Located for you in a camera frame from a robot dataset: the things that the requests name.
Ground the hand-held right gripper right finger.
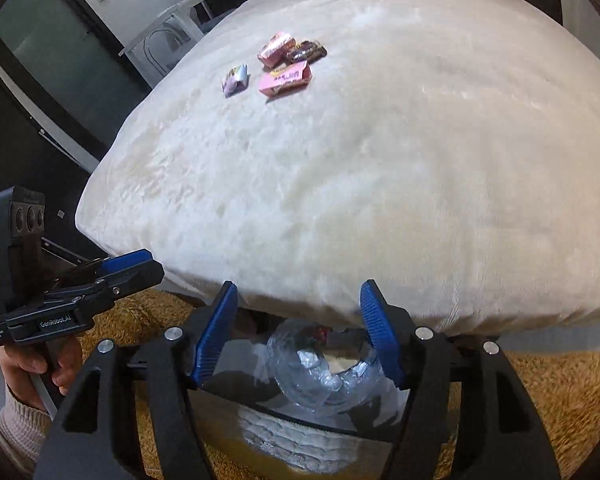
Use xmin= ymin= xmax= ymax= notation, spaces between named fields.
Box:
xmin=359 ymin=279 xmax=563 ymax=480

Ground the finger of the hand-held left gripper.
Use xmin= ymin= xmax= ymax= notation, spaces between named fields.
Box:
xmin=75 ymin=260 xmax=166 ymax=313
xmin=62 ymin=249 xmax=154 ymax=288

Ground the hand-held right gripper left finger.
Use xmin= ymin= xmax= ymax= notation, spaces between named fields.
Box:
xmin=32 ymin=280 xmax=240 ymax=480

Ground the colourful foil snack wrapper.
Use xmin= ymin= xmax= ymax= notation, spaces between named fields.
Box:
xmin=221 ymin=63 xmax=249 ymax=97

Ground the small pink yellow box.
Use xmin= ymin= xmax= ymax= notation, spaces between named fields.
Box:
xmin=257 ymin=32 xmax=297 ymax=67

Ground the dark snack wrapper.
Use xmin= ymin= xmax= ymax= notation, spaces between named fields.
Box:
xmin=286 ymin=40 xmax=327 ymax=64

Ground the person's left forearm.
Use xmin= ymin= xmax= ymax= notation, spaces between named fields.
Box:
xmin=0 ymin=387 xmax=53 ymax=476

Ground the person's left hand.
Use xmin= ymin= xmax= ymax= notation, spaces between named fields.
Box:
xmin=0 ymin=337 xmax=83 ymax=411

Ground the black wardrobe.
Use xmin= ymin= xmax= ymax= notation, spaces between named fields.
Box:
xmin=0 ymin=35 xmax=112 ymax=281

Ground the cream fleece bed blanket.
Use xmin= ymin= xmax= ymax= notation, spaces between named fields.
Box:
xmin=75 ymin=0 xmax=600 ymax=336

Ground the tan shaggy rug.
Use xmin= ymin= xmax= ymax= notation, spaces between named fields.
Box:
xmin=77 ymin=287 xmax=600 ymax=480

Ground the frosted glass door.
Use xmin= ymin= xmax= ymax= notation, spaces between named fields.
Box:
xmin=0 ymin=0 xmax=151 ymax=161

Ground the white chair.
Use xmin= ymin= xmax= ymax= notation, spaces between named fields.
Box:
xmin=145 ymin=2 xmax=206 ymax=75

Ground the white desk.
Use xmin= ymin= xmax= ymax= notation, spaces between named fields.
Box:
xmin=119 ymin=0 xmax=259 ymax=61

